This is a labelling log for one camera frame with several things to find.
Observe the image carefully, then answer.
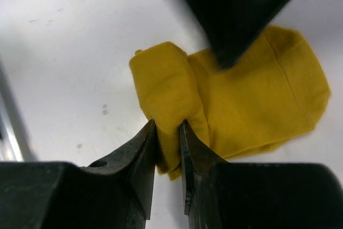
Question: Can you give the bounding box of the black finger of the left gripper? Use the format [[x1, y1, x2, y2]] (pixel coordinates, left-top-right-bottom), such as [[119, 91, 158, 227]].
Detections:
[[185, 0, 290, 69]]

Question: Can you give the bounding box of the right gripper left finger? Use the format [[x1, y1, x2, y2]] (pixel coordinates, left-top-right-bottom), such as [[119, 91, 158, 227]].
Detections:
[[1, 120, 157, 228]]

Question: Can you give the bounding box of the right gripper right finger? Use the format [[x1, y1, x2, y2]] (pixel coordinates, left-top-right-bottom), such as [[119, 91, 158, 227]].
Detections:
[[180, 121, 342, 228]]

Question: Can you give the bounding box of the yellow sock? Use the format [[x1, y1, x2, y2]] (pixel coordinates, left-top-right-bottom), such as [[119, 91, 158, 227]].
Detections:
[[129, 25, 331, 180]]

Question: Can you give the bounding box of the aluminium frame rail front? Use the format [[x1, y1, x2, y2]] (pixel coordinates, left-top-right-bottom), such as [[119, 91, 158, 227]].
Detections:
[[1, 67, 37, 161]]

